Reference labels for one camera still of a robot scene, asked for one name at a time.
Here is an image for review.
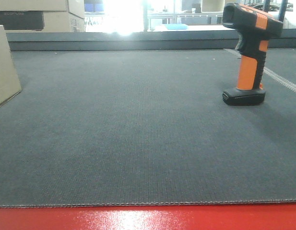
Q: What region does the beige background bin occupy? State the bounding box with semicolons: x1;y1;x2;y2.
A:
201;0;225;12

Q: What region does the dark grey conveyor belt mat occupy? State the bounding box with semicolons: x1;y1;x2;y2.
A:
0;47;296;208

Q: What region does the brown cardboard package box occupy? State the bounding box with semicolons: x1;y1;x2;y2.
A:
0;25;22;107

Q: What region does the red metal table edge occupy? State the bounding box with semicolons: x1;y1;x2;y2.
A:
0;203;296;230

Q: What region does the blue tray in background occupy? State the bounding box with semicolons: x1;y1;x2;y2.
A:
165;23;188;30

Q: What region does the orange black barcode scanner gun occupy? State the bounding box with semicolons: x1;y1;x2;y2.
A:
223;3;283;105

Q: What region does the upper stacked cardboard box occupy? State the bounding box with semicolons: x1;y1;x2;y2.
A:
0;0;85;18

